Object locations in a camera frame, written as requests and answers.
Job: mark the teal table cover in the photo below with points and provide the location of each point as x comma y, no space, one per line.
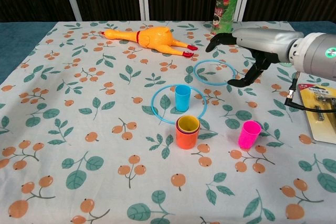
15,32

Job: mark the dark blue plastic cup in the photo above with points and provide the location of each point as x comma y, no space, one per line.
183,130

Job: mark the light blue plastic cup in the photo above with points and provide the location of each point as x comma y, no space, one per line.
182,100

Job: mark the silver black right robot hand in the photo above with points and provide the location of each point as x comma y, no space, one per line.
265,43

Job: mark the pink plastic cup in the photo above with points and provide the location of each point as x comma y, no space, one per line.
248,136

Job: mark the green chips can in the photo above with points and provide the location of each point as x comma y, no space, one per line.
224,11

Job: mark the light green comb brush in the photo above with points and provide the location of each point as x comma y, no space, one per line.
284,64

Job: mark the yellow plastic cup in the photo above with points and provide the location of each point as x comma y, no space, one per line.
187,123

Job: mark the yellow rubber chicken toy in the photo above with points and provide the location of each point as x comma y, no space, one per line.
155,39

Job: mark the floral leaf print tablecloth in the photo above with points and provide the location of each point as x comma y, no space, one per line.
105,182

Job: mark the razor in yellow blister pack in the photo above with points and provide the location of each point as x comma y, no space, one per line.
321,129

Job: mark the orange plastic cup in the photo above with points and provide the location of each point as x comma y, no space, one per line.
186,141

